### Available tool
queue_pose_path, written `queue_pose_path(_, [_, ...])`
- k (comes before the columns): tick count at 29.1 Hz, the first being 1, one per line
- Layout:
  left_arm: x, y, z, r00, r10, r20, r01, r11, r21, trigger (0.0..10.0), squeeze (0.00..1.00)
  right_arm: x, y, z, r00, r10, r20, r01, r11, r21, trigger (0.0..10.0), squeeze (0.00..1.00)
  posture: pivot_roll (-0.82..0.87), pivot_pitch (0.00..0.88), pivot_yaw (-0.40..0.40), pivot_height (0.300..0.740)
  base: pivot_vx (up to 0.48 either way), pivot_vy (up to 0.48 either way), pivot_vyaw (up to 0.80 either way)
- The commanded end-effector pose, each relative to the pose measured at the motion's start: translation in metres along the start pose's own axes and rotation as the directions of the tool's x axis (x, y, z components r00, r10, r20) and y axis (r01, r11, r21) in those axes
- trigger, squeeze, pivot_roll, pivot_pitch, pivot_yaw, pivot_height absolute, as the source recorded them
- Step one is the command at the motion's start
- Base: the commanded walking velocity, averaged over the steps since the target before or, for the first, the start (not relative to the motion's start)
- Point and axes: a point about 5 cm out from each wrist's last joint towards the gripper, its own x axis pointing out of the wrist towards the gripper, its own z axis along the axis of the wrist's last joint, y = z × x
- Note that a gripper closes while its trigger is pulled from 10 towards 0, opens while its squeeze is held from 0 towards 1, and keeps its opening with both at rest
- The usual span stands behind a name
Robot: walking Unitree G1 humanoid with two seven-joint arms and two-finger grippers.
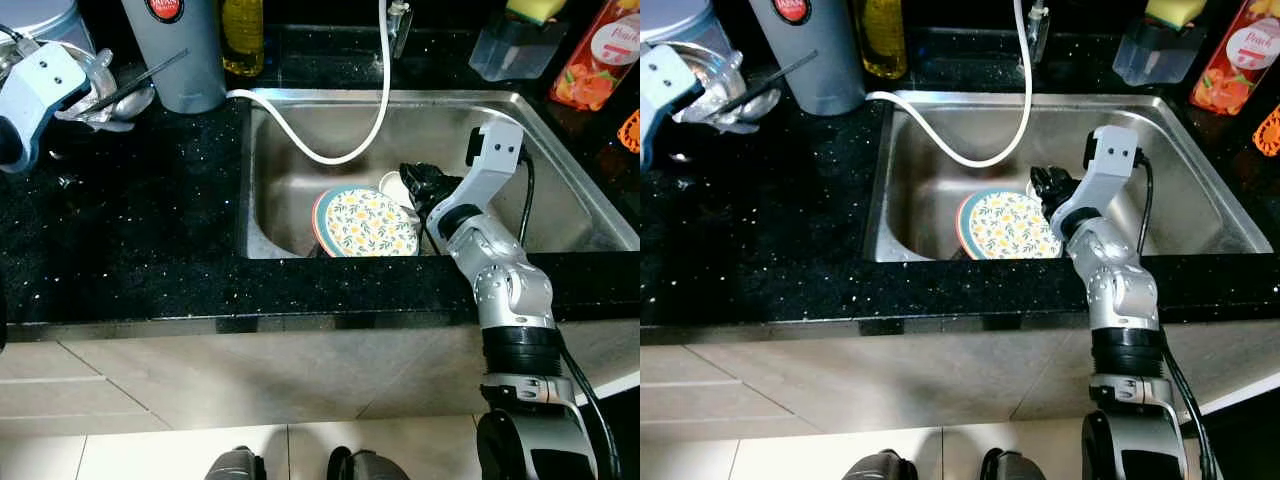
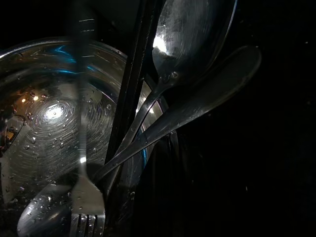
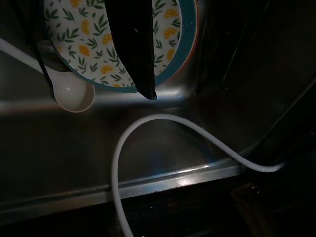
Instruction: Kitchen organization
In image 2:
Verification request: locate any steel fork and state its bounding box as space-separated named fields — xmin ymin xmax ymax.
xmin=70 ymin=16 xmax=106 ymax=237

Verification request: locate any steel bowl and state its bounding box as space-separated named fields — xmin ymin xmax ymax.
xmin=0 ymin=36 xmax=180 ymax=237

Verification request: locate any steel spoon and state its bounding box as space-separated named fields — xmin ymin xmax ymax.
xmin=16 ymin=45 xmax=262 ymax=237
xmin=105 ymin=0 xmax=239 ymax=196

